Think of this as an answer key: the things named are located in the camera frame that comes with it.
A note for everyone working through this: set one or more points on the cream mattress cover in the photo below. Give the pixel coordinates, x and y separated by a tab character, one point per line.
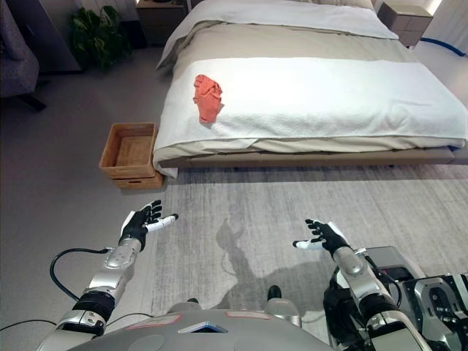
329	144

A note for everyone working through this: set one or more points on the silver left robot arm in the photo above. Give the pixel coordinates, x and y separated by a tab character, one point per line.
104	279

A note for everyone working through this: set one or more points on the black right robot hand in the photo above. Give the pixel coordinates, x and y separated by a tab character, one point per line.
331	239

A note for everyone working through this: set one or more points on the light wooden crate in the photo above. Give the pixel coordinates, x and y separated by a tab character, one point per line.
146	182

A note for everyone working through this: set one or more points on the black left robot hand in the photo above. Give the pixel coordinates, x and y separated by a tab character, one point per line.
136	228

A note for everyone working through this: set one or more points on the red cloth garment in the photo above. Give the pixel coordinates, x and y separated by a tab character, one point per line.
207	98

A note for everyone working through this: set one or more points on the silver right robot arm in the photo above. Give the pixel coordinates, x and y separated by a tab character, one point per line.
365	289

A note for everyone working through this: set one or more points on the black equipment cart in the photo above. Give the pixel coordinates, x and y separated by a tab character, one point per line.
438	303

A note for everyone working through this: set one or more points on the silver left robot leg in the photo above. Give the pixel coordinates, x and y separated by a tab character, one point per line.
184	306

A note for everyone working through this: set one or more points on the grey robot torso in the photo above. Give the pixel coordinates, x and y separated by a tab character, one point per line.
204	340

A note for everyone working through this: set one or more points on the silver robot leg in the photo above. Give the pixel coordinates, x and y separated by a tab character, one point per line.
283	309
184	306

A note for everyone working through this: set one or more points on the beige bed frame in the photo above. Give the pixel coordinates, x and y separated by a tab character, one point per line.
329	159

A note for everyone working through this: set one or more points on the white bed sheet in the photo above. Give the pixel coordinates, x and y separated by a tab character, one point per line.
292	14

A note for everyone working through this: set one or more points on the grey nightstand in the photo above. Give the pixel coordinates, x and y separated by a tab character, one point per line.
406	22

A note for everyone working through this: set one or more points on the grey upholstered armchair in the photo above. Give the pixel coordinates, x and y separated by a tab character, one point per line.
16	55

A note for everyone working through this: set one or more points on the brown wicker basket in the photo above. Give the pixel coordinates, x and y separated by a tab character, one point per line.
109	157

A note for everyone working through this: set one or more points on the brown wooden nightstand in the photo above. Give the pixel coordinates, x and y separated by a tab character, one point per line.
161	22

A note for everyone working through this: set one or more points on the bed with white blanket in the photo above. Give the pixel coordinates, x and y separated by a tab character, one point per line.
311	102

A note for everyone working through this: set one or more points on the green potted plant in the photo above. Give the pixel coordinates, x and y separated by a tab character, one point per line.
97	34

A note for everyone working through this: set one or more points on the silver right robot leg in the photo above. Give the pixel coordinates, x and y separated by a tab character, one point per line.
283	309

